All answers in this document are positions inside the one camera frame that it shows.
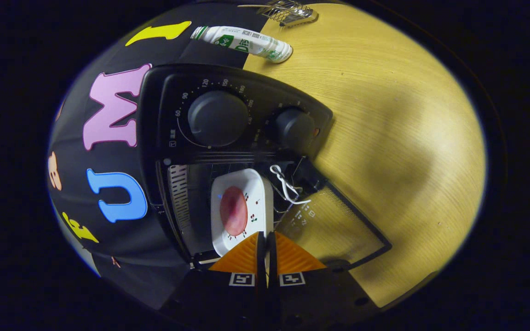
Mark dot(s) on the pink round meat slice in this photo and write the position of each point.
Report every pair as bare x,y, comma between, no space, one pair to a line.
233,211

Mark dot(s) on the white plastic bottle green label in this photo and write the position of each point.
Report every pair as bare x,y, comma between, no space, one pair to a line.
242,41

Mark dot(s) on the black backdrop cloth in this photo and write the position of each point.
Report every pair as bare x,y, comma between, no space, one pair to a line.
118,50

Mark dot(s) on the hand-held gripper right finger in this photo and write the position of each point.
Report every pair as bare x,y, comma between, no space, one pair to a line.
288,257

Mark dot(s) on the black toaster oven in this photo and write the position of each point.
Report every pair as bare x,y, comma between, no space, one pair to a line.
219,117

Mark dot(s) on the wooden stick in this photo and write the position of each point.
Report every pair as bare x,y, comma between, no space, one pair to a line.
251,6

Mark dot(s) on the reddish clip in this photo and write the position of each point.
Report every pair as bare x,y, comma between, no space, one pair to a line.
115,262

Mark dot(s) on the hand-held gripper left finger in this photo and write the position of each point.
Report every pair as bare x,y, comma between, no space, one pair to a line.
246,257

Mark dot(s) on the white square plate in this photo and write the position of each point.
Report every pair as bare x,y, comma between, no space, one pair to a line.
260,188

